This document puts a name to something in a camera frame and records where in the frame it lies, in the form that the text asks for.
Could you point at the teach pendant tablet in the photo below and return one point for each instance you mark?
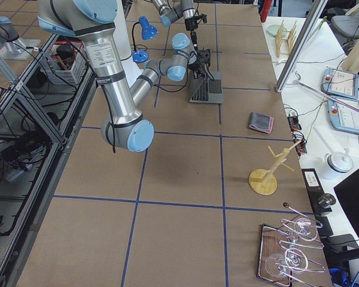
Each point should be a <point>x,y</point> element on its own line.
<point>340,83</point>
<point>342,118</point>

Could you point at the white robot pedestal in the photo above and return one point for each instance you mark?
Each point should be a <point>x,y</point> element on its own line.
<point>121,38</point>

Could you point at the lower teach pendant tablet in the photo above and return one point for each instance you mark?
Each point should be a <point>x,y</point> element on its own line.
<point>342,118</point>

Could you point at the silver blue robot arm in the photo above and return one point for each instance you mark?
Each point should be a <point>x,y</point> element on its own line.
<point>185,9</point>
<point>93,22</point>

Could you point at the wooden dish rack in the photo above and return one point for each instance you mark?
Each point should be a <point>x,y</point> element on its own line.
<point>285,36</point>

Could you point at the grey laptop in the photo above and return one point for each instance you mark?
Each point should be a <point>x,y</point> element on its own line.
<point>206,89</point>

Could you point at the wine glass holder tray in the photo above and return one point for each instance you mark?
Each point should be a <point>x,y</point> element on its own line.
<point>269,246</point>

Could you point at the clear wine glass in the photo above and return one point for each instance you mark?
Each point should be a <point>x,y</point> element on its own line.
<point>297,231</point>
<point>283,265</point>

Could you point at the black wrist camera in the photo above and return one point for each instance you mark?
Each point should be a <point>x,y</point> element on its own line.
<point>204,57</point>
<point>201,18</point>

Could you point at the wooden mug tree stand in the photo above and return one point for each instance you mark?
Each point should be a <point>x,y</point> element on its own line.
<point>263,181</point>

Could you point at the orange black electronics board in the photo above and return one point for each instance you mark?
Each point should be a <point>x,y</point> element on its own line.
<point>298,137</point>

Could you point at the black label box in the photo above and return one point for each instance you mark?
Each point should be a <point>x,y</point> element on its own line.
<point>320,201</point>

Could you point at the white plastic basket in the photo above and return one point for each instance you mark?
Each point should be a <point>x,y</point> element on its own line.
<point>71,76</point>

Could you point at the aluminium frame post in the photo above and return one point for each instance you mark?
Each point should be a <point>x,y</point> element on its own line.
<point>300,42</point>

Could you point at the upper teach pendant tablet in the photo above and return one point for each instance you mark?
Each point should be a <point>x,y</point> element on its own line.
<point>340,83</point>

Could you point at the pale green plate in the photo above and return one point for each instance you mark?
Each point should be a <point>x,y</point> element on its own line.
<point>273,30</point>

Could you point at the grey pink folded cloth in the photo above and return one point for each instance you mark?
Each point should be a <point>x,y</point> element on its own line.
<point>261,122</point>

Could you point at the blue desk lamp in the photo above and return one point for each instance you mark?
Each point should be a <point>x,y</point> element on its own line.
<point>148,31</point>

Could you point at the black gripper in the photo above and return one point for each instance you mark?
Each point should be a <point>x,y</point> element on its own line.
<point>191,23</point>
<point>202,60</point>

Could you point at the upper clear wine glass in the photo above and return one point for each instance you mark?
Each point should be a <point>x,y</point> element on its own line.
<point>297,231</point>

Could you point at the white enamel pot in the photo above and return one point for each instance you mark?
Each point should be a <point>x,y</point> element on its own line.
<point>335,164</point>

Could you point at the lower clear wine glass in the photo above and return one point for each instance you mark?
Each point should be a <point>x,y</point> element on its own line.
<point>283,265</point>

